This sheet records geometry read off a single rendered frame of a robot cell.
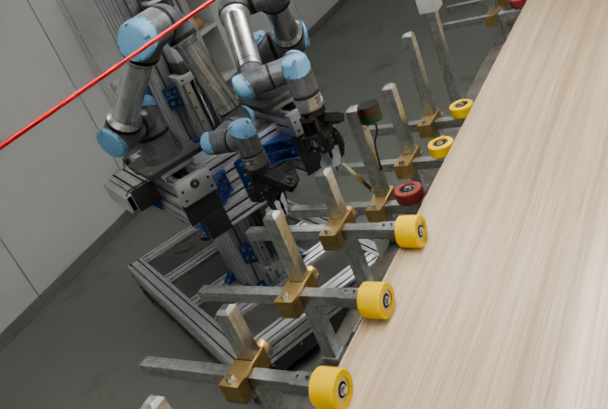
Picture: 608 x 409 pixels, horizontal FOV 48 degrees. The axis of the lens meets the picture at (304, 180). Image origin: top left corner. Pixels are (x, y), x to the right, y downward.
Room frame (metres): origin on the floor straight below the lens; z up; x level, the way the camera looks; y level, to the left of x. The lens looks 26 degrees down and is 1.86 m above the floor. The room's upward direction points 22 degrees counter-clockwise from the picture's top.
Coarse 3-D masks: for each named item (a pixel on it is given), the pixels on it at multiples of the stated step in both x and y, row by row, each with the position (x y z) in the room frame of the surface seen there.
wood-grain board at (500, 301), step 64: (576, 0) 2.57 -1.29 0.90; (512, 64) 2.21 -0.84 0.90; (576, 64) 2.01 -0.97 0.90; (512, 128) 1.77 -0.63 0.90; (576, 128) 1.63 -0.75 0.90; (448, 192) 1.58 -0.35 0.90; (512, 192) 1.46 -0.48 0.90; (576, 192) 1.35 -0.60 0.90; (448, 256) 1.31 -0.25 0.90; (512, 256) 1.22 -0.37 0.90; (576, 256) 1.14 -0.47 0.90; (384, 320) 1.18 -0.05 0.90; (448, 320) 1.10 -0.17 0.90; (512, 320) 1.03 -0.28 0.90; (576, 320) 0.97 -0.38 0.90; (384, 384) 1.01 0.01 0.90; (448, 384) 0.94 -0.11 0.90; (512, 384) 0.89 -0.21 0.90; (576, 384) 0.83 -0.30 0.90
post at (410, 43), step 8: (408, 32) 2.17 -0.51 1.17; (408, 40) 2.15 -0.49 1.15; (408, 48) 2.15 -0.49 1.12; (416, 48) 2.16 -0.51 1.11; (408, 56) 2.16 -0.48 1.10; (416, 56) 2.14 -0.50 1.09; (416, 64) 2.15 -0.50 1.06; (416, 72) 2.15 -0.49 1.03; (424, 72) 2.16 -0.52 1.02; (416, 80) 2.16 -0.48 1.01; (424, 80) 2.15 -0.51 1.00; (416, 88) 2.16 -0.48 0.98; (424, 88) 2.15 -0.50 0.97; (424, 96) 2.15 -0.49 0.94; (424, 104) 2.16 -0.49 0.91; (432, 104) 2.15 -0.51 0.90; (424, 112) 2.16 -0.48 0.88; (432, 112) 2.14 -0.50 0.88; (440, 136) 2.14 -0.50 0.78
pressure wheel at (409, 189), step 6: (402, 186) 1.69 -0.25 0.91; (408, 186) 1.67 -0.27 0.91; (414, 186) 1.67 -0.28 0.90; (420, 186) 1.65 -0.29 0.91; (396, 192) 1.67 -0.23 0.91; (402, 192) 1.67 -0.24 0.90; (408, 192) 1.65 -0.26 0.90; (414, 192) 1.63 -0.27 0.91; (420, 192) 1.64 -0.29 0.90; (396, 198) 1.66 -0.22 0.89; (402, 198) 1.64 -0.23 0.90; (408, 198) 1.63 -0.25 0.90; (414, 198) 1.63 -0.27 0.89; (420, 198) 1.64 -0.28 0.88; (402, 204) 1.65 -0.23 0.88; (408, 204) 1.64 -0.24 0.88
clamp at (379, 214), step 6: (390, 186) 1.79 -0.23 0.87; (390, 192) 1.75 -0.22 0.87; (372, 198) 1.76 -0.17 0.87; (378, 198) 1.74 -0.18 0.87; (384, 198) 1.73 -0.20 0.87; (390, 198) 1.74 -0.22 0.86; (378, 204) 1.71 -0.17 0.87; (384, 204) 1.70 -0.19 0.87; (366, 210) 1.71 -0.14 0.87; (372, 210) 1.69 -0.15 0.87; (378, 210) 1.68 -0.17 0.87; (384, 210) 1.70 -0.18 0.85; (366, 216) 1.71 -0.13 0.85; (372, 216) 1.70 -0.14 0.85; (378, 216) 1.68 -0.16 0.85; (384, 216) 1.69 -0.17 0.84; (372, 222) 1.70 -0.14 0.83; (378, 222) 1.69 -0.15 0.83
